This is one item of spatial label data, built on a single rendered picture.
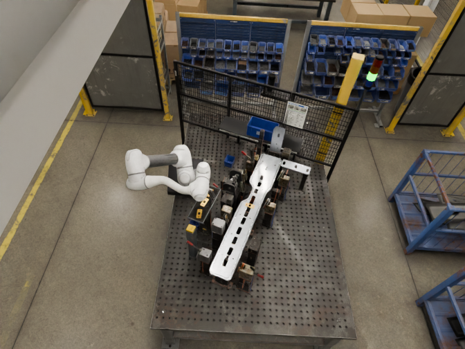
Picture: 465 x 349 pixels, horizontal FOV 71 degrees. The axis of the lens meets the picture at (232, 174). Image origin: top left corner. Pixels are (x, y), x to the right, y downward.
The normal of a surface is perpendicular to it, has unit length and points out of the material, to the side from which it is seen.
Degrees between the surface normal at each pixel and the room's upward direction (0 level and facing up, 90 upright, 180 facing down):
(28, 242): 0
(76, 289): 0
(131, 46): 92
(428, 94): 90
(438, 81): 91
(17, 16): 90
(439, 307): 0
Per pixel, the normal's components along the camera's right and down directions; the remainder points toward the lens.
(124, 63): -0.04, 0.76
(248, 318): 0.04, -0.63
